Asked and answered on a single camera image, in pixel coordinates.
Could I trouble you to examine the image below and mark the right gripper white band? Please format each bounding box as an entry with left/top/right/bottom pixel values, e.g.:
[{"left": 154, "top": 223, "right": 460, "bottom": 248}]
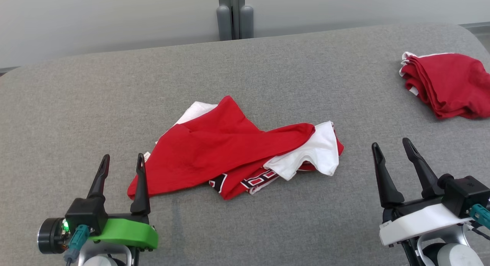
[{"left": 371, "top": 138, "right": 473, "bottom": 247}]

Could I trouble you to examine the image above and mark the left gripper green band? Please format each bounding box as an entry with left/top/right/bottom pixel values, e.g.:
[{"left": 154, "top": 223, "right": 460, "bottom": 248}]
[{"left": 37, "top": 153, "right": 159, "bottom": 255}]

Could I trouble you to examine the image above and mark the red basketball jersey white trim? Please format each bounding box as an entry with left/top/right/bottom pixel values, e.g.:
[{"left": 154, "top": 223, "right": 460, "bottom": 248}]
[{"left": 127, "top": 96, "right": 345, "bottom": 201}]

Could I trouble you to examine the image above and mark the folded red garment pile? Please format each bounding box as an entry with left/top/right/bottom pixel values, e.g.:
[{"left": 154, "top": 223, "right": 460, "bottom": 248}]
[{"left": 399, "top": 52, "right": 490, "bottom": 120}]

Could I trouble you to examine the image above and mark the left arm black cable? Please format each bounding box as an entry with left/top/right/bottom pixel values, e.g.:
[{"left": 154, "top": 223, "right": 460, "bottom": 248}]
[{"left": 63, "top": 225, "right": 91, "bottom": 266}]

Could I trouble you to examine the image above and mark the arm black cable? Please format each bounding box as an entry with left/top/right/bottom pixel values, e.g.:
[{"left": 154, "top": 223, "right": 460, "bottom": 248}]
[
  {"left": 468, "top": 204, "right": 490, "bottom": 237},
  {"left": 63, "top": 225, "right": 91, "bottom": 266}
]

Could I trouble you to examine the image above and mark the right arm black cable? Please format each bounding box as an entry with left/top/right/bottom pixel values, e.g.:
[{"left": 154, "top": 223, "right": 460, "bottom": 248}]
[{"left": 468, "top": 204, "right": 490, "bottom": 237}]

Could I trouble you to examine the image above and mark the grey partition post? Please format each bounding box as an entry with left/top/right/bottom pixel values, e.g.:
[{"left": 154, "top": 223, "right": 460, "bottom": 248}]
[{"left": 216, "top": 0, "right": 255, "bottom": 41}]

